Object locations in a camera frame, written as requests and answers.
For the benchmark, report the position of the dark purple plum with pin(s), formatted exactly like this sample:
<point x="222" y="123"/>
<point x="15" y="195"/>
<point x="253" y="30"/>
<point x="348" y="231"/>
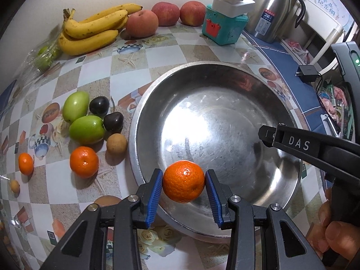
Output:
<point x="99" y="106"/>
<point x="113" y="122"/>

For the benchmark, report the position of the medium orange mandarin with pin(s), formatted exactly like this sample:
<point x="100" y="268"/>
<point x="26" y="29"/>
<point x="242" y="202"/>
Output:
<point x="84" y="161"/>

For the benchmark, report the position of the white plastic bracket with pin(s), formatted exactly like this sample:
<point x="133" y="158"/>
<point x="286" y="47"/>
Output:
<point x="325" y="119"/>

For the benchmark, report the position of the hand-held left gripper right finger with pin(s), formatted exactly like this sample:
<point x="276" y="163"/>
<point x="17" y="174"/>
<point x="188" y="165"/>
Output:
<point x="213" y="201"/>

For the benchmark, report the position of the red plastic bag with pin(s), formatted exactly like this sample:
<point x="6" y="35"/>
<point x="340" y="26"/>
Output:
<point x="298" y="50"/>

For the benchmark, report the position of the stainless steel thermos jug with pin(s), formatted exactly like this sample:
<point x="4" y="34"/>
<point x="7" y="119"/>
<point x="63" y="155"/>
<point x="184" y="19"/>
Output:
<point x="274" y="8"/>

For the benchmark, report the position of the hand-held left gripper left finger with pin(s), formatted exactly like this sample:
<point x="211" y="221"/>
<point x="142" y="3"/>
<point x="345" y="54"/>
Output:
<point x="153" y="198"/>

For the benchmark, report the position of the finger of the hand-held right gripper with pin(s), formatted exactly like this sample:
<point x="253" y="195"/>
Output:
<point x="265" y="135"/>
<point x="298" y="144"/>

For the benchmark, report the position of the teal plastic toy box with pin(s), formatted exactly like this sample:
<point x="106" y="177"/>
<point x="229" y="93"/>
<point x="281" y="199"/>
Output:
<point x="225" y="31"/>

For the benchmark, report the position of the person's right hand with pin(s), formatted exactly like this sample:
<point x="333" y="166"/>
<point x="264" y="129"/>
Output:
<point x="341" y="239"/>

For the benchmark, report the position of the stainless steel basin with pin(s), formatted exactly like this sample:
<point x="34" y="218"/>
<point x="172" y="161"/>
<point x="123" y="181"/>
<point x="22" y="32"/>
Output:
<point x="219" y="112"/>

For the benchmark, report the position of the small orange mandarin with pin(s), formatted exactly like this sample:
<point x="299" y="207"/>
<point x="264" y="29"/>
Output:
<point x="26" y="163"/>

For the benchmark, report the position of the white furniture frame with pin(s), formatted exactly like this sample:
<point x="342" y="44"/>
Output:
<point x="332" y="36"/>

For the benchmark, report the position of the large orange mandarin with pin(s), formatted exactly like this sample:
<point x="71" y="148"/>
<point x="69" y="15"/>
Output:
<point x="183" y="180"/>

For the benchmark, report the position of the yellow banana bunch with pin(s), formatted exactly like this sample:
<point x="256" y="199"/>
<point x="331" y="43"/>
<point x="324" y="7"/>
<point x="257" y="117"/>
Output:
<point x="84" y="43"/>

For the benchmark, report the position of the green jujube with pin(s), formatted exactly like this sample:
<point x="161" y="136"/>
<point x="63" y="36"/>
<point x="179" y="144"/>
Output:
<point x="75" y="106"/>
<point x="86" y="129"/>

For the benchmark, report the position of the black charger plug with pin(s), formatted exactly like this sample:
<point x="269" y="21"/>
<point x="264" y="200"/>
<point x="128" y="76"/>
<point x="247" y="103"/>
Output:
<point x="307" y="72"/>

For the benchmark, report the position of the red apple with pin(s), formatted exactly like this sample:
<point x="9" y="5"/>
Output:
<point x="192" y="12"/>
<point x="166" y="13"/>

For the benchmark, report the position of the pale pink apple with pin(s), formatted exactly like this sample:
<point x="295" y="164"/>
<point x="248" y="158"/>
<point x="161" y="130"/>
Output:
<point x="141" y="24"/>

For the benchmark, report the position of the brown kiwi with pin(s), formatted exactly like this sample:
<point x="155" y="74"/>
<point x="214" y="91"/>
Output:
<point x="107" y="201"/>

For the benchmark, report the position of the pink plastic bag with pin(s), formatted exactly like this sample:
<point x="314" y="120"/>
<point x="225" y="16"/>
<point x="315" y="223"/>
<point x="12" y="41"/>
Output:
<point x="333" y="101"/>

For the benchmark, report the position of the bag of green grapes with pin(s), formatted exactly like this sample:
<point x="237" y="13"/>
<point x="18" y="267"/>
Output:
<point x="42" y="59"/>

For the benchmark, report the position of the checkered printed tablecloth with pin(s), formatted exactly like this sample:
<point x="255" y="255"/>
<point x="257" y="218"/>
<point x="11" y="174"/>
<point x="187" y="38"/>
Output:
<point x="92" y="70"/>

